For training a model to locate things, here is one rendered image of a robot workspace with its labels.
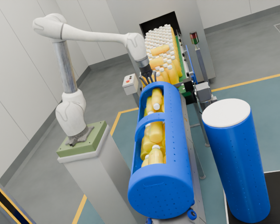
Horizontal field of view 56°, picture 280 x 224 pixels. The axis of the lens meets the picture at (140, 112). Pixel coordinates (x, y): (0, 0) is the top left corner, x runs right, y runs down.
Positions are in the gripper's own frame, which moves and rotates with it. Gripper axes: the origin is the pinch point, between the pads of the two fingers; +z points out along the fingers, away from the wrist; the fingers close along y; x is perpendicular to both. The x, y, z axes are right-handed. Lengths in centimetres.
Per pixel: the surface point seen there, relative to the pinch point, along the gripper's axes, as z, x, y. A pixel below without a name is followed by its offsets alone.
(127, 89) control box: 11, -40, 29
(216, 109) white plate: 12.3, 26.0, -36.2
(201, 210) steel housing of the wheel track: 29, 82, -15
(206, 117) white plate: 12.3, 31.6, -29.6
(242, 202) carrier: 78, 44, -36
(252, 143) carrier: 32, 41, -50
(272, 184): 101, 15, -62
